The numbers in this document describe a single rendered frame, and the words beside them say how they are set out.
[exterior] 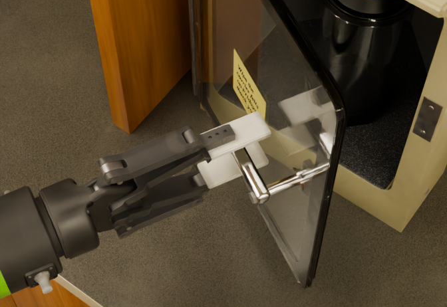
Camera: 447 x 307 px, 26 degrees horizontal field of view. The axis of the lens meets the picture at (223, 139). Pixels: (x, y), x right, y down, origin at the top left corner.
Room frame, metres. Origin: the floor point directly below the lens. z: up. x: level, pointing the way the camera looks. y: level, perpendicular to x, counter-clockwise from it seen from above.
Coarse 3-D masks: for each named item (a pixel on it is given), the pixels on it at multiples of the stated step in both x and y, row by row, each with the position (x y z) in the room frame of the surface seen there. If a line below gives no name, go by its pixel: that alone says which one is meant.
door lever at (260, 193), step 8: (232, 152) 0.49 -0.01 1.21; (240, 152) 0.49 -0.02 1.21; (240, 160) 0.48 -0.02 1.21; (248, 160) 0.48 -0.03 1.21; (240, 168) 0.47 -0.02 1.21; (248, 168) 0.47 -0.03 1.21; (256, 168) 0.47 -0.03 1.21; (248, 176) 0.46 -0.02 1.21; (256, 176) 0.46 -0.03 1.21; (296, 176) 0.46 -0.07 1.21; (248, 184) 0.46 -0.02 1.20; (256, 184) 0.45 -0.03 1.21; (264, 184) 0.45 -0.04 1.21; (272, 184) 0.46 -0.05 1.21; (280, 184) 0.46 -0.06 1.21; (288, 184) 0.46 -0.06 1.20; (296, 184) 0.46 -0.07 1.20; (256, 192) 0.45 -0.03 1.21; (264, 192) 0.45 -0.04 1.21; (272, 192) 0.45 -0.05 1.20; (280, 192) 0.45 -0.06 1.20; (256, 200) 0.44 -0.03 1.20; (264, 200) 0.44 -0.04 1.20
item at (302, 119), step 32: (224, 0) 0.63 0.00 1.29; (256, 0) 0.56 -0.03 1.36; (224, 32) 0.63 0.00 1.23; (256, 32) 0.56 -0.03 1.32; (288, 32) 0.51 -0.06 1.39; (224, 64) 0.62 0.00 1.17; (256, 64) 0.56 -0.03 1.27; (288, 64) 0.50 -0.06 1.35; (224, 96) 0.62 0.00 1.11; (288, 96) 0.50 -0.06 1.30; (320, 96) 0.45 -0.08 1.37; (288, 128) 0.49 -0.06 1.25; (320, 128) 0.44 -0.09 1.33; (288, 160) 0.49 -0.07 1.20; (320, 160) 0.44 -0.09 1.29; (288, 192) 0.48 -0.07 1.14; (320, 192) 0.43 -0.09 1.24; (288, 224) 0.47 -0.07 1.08; (320, 224) 0.43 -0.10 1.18; (288, 256) 0.46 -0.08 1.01
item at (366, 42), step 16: (336, 0) 0.66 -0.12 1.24; (336, 16) 0.66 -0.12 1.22; (352, 16) 0.64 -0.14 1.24; (368, 16) 0.64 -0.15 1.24; (384, 16) 0.64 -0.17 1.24; (320, 32) 0.69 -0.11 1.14; (336, 32) 0.66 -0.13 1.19; (352, 32) 0.65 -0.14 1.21; (368, 32) 0.64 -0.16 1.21; (384, 32) 0.64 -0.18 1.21; (400, 32) 0.67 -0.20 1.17; (320, 48) 0.68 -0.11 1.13; (336, 48) 0.65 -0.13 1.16; (352, 48) 0.64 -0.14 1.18; (368, 48) 0.64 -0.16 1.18; (384, 48) 0.65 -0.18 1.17; (336, 64) 0.65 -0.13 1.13; (352, 64) 0.64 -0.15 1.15; (368, 64) 0.64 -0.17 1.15; (384, 64) 0.65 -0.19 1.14; (336, 80) 0.65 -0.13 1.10; (352, 80) 0.64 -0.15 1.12; (368, 80) 0.64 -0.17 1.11; (384, 80) 0.66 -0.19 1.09; (352, 96) 0.64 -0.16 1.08; (368, 96) 0.64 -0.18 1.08; (352, 112) 0.64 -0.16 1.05
